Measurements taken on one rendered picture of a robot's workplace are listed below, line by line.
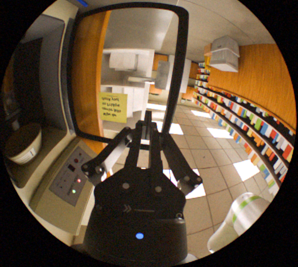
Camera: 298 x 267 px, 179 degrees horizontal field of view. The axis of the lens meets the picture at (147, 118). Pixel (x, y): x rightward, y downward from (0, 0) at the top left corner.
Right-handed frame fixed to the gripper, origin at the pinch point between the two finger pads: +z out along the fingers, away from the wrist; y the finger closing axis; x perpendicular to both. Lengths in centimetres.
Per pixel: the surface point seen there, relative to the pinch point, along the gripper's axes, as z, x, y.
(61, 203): -19.0, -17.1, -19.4
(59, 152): -5.4, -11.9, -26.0
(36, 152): -11.8, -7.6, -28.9
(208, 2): 74, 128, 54
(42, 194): -20.3, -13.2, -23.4
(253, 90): 86, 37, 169
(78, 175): -7.4, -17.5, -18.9
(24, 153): -15.6, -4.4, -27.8
